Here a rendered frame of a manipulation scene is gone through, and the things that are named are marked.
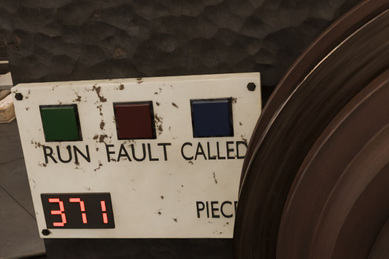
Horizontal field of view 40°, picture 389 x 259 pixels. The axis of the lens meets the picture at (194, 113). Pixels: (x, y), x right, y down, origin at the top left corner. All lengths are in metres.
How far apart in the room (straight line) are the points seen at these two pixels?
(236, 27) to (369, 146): 0.21
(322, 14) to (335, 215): 0.21
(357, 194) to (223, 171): 0.21
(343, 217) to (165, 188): 0.24
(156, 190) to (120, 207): 0.05
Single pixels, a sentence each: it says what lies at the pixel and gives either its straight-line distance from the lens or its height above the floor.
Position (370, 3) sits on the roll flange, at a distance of 0.45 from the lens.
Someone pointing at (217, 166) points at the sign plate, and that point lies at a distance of 0.56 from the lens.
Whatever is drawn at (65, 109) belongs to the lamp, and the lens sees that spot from 0.57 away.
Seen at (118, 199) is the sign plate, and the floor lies 1.11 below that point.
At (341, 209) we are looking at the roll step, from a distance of 0.40.
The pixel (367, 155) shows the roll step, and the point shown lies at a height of 1.22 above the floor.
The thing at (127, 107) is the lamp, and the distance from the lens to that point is 0.55.
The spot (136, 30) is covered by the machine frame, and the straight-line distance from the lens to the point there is 0.55.
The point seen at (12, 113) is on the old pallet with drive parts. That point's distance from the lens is 4.88.
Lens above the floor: 1.38
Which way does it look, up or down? 18 degrees down
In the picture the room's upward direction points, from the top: 5 degrees counter-clockwise
